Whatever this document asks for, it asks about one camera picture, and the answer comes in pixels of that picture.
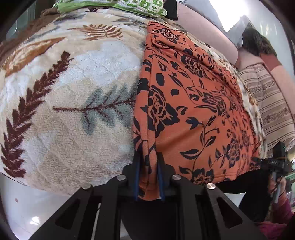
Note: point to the leaf pattern fleece blanket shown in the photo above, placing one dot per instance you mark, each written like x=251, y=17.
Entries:
x=68, y=95

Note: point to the orange black floral shirt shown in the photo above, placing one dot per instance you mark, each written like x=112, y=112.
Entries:
x=190, y=111

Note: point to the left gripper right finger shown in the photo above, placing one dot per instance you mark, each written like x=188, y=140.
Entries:
x=199, y=212

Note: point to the pink quilted bolster cushion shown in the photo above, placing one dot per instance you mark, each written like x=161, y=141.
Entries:
x=205, y=31

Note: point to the grey quilted pillow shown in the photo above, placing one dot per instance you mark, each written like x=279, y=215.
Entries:
x=228, y=16

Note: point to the person's right hand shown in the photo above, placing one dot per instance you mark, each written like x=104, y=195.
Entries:
x=274, y=184

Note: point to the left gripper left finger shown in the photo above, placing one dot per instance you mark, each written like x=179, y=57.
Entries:
x=94, y=212

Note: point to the black garment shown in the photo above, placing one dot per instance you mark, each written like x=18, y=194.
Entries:
x=171, y=7

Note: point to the striped brown floral cushion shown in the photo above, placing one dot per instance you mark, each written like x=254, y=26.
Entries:
x=278, y=124

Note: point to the green white patterned pillow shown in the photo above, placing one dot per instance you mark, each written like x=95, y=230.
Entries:
x=147, y=8

